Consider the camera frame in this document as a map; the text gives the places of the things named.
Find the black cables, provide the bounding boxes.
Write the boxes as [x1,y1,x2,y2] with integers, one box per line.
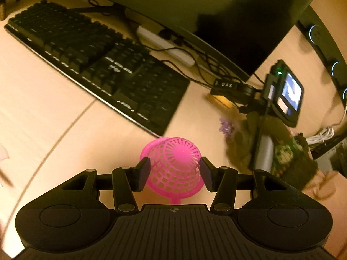
[72,0,246,90]

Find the black keyboard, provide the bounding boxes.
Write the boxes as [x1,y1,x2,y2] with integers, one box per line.
[4,1,190,137]

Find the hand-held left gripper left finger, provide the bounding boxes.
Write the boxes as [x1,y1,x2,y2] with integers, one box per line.
[62,157,151,214]

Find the yellow building block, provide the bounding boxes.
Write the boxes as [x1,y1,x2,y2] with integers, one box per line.
[208,93,234,109]

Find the white cable bundle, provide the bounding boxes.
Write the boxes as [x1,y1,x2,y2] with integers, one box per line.
[308,126,347,145]

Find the purple beads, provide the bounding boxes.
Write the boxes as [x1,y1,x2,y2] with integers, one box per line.
[219,117,235,136]

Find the black monitor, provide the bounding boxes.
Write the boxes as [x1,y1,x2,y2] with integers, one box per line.
[61,0,327,82]

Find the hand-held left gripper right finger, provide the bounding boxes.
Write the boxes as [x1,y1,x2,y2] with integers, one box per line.
[199,156,286,213]

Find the white power strip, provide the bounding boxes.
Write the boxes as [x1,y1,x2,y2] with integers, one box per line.
[136,26,196,67]

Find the pink plastic basket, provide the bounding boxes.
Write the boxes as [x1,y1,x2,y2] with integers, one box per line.
[139,137,205,204]

